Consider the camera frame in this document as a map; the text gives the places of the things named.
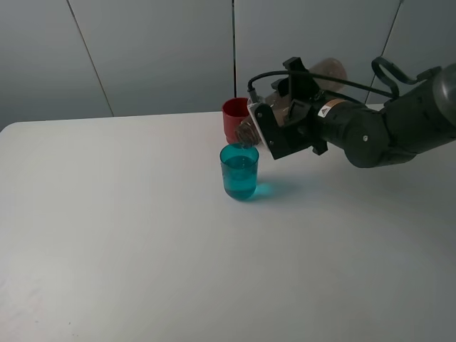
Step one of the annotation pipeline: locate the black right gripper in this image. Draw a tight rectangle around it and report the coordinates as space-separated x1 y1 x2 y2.
271 57 328 155

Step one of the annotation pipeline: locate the smoky transparent water bottle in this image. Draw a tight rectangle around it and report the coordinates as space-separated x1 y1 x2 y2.
234 58 347 147

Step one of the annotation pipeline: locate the teal transparent plastic cup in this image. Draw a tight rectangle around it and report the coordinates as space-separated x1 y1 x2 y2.
219 143 259 201

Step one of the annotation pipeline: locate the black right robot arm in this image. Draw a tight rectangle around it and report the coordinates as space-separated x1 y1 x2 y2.
255 57 455 168

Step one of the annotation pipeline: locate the red plastic cup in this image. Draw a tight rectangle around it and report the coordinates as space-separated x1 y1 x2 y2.
222 98 249 144

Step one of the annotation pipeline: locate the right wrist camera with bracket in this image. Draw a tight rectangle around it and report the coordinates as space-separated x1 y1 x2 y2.
247 99 286 160

